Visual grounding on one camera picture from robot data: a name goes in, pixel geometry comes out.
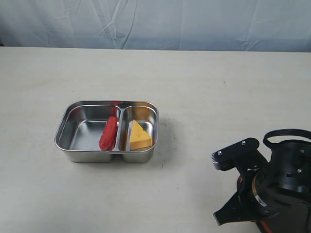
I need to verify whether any blue-grey backdrop cloth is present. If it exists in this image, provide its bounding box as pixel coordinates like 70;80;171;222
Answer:
0;0;311;52

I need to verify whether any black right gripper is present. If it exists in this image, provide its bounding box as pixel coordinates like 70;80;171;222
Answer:
213;150;311;233

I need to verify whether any stainless steel lunch box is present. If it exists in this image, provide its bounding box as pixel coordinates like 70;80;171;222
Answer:
54;100;159;163

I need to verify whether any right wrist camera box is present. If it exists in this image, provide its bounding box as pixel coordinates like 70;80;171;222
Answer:
211;137;261;171

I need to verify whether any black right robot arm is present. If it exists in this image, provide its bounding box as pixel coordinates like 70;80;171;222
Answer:
211;129;311;233

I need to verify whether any yellow toy cheese wedge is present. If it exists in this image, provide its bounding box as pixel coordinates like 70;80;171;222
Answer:
130;120;152;150

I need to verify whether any red toy sausage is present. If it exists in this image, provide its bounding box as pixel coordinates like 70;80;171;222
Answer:
99;116;118;150

